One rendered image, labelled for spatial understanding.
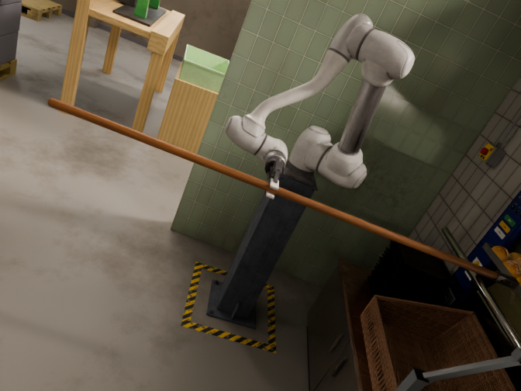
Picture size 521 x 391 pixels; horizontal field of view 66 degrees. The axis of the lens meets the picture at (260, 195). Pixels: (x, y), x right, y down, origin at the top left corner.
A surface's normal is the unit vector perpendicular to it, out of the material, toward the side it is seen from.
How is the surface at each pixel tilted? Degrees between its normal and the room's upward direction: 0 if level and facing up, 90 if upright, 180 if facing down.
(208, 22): 90
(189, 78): 90
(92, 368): 0
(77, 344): 0
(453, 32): 90
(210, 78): 90
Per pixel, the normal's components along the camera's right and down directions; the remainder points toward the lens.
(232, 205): -0.07, 0.45
